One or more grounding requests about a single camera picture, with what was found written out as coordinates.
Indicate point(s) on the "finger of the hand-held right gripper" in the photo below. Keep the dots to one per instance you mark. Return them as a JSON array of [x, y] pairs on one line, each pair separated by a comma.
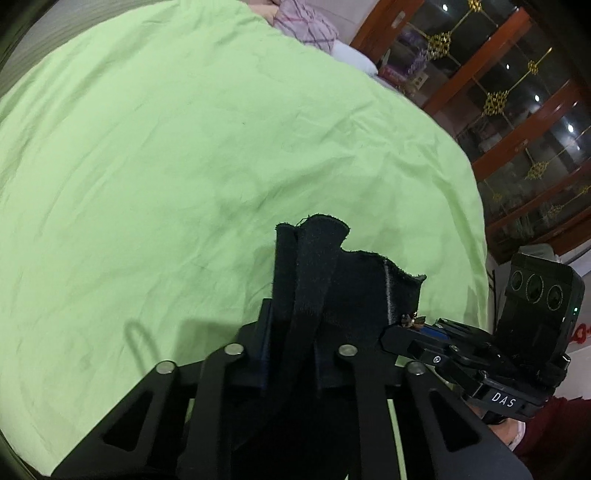
[[433, 330], [411, 345]]

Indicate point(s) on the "purple patterned box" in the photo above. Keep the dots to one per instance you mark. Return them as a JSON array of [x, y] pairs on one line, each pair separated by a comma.
[[408, 46]]

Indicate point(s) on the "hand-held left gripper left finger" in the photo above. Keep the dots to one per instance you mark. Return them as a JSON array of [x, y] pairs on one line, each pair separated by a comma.
[[265, 342]]

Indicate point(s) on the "person's right hand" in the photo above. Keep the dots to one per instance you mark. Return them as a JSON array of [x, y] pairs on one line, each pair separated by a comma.
[[505, 431]]

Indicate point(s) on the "wooden glass-door cabinet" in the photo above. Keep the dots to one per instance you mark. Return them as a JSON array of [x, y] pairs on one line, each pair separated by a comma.
[[517, 101]]

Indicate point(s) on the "black pants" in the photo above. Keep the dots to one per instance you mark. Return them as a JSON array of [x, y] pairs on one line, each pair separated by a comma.
[[323, 286]]

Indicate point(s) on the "red wall sticker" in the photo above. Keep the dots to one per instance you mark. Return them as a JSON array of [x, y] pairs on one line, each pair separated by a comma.
[[584, 332]]

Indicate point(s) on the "white pillow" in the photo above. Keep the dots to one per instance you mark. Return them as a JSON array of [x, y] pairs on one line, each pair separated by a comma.
[[353, 56]]

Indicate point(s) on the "green bed sheet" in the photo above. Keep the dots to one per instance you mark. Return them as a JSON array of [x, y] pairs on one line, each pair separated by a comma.
[[184, 161]]

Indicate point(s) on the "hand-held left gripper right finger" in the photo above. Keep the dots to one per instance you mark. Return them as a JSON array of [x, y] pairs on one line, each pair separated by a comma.
[[365, 369]]

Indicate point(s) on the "pink plaid cloth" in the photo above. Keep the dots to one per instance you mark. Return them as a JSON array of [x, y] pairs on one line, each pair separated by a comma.
[[307, 23]]

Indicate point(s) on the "grey ribbed panel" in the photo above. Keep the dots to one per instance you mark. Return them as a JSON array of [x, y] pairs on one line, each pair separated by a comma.
[[32, 41]]

